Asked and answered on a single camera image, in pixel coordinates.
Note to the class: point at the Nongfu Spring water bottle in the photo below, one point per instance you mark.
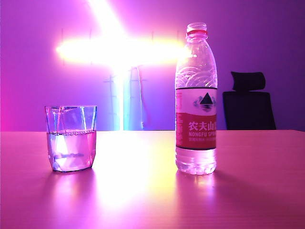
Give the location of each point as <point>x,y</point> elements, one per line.
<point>196,128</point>

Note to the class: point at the clear faceted glass mug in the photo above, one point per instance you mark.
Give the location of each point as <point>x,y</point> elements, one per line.
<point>71,145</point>

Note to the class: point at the vertical glowing light tube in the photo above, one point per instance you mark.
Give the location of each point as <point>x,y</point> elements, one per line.
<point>125,105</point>

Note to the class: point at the horizontal glowing light tube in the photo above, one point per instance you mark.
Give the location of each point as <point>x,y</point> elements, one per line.
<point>95,49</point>

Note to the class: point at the black office chair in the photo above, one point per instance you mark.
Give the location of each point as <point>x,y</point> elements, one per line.
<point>250,109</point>

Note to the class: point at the diagonal glowing light tube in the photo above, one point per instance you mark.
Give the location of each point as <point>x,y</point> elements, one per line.
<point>102,14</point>

